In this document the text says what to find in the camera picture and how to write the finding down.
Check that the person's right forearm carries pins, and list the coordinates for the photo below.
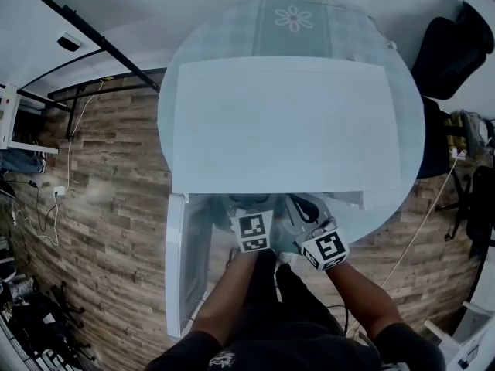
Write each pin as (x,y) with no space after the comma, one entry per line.
(367,300)

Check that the person's left forearm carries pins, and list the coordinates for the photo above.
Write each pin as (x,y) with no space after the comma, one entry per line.
(224,300)

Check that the white wall device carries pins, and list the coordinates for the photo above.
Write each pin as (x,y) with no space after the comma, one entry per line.
(69,41)

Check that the black wheeled chair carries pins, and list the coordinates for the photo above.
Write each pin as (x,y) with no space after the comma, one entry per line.
(477,207)

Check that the black metal frame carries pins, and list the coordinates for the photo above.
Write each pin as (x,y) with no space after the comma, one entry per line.
(116,50)

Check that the white power adapter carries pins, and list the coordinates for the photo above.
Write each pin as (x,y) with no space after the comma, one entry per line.
(59,191)

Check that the black office chair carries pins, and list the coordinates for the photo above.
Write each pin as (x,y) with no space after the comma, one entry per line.
(450,52)

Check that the person's black clothing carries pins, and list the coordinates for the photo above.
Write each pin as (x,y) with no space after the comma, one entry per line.
(286,323)

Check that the round glass table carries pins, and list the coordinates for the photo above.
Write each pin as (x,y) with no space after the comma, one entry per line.
(406,130)

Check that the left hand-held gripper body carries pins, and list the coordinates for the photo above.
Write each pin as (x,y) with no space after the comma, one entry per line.
(253,230)

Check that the person's white shoe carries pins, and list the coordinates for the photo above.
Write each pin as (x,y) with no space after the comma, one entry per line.
(288,257)

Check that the white microwave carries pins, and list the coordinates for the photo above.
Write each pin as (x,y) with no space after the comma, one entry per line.
(282,126)

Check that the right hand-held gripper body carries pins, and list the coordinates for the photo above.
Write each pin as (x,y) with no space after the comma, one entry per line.
(325,247)

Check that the white shelf unit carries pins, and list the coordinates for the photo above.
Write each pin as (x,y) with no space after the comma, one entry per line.
(9,118)

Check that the black chair base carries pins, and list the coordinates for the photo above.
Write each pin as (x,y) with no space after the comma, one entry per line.
(67,303)

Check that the grey flower mat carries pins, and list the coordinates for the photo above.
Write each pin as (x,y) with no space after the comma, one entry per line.
(292,25)

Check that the white desk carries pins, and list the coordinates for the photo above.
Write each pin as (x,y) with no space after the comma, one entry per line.
(470,342)

